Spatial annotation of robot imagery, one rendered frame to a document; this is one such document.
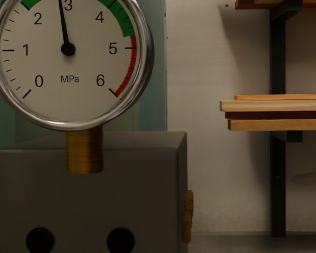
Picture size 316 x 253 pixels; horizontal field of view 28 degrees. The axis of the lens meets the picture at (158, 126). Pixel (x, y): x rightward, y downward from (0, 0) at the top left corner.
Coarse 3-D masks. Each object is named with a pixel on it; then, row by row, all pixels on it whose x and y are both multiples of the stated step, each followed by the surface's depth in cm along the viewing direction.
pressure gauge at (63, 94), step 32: (32, 0) 24; (64, 0) 24; (96, 0) 24; (128, 0) 23; (0, 32) 24; (32, 32) 24; (96, 32) 24; (128, 32) 24; (0, 64) 24; (32, 64) 24; (64, 64) 24; (96, 64) 24; (128, 64) 24; (32, 96) 24; (64, 96) 24; (96, 96) 24; (128, 96) 24; (64, 128) 24; (96, 128) 26; (96, 160) 26
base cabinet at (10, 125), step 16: (0, 0) 30; (0, 96) 31; (0, 112) 31; (16, 112) 31; (128, 112) 75; (0, 128) 31; (16, 128) 31; (32, 128) 33; (112, 128) 62; (128, 128) 75; (0, 144) 31
